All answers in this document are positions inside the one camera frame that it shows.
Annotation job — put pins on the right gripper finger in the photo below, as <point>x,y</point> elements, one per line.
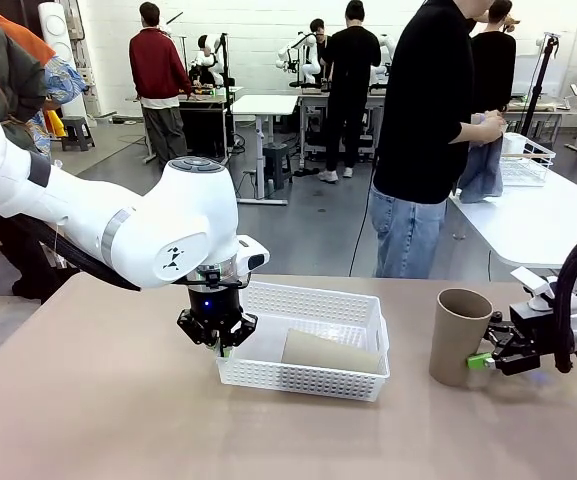
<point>500,330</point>
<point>480,361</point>

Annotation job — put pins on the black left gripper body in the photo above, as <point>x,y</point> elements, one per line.
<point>215,305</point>

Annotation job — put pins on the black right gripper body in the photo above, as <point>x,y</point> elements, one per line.
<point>535,335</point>

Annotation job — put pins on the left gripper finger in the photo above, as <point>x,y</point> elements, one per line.
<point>243,327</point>
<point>195,330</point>

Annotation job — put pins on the brown paper cup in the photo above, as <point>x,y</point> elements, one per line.
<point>455,340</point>
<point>328,352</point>

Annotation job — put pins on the white perforated plastic basket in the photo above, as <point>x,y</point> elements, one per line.
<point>293,382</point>

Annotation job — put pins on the blue cloth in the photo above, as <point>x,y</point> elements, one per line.
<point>483,175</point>

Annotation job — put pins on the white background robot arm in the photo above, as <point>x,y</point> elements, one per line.
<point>387,45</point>
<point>310,70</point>
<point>209,60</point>

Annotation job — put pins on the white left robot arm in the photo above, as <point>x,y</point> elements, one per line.
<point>118,225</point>

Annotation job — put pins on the person's right forearm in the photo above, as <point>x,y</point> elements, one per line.
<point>468,132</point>

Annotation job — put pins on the person's right hand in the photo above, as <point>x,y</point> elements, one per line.
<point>490,131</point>

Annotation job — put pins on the person's left hand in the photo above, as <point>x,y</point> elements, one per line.
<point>495,116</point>

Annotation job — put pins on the large white table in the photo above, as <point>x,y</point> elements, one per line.
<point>533,225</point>

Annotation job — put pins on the tall grey plastic stool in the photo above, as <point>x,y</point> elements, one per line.
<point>278,160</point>

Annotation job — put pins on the black power strip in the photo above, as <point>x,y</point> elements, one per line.
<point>308,172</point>

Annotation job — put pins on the white cylindrical container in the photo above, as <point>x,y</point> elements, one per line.
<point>514,145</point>

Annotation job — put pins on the wooden top workbench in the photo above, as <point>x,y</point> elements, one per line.
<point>213,100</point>

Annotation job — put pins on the white height-adjustable desk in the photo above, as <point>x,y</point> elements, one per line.
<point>263,104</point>

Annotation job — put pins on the small grey step stool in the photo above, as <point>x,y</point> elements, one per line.
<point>78,131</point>

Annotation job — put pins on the long white workbench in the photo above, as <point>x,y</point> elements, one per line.
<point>563,112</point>

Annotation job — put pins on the person black shirt blue jeans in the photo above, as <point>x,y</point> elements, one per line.
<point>418,100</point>

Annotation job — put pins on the person in red jacket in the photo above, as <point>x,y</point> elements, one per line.
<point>158,65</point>

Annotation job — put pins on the black tripod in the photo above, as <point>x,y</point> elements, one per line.
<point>539,85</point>

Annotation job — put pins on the tall person in black top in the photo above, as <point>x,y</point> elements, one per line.
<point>493,65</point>

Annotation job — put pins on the standing person all in black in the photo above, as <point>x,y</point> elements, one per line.
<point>350,65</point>

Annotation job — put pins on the dark-haired person with glasses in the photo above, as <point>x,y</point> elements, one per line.
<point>318,27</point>

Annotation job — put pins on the figure in green puffer jacket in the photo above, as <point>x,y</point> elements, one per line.
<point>8,75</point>

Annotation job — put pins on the white tower fan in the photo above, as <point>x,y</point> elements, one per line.
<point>55,30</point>

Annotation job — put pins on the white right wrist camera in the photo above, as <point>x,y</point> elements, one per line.
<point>535,290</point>

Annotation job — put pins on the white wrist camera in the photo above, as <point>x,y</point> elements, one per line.
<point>255,257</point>
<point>535,290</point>

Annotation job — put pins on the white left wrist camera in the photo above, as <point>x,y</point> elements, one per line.
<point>255,257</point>

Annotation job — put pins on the white frame robot workbench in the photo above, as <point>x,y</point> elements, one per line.
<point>310,100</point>

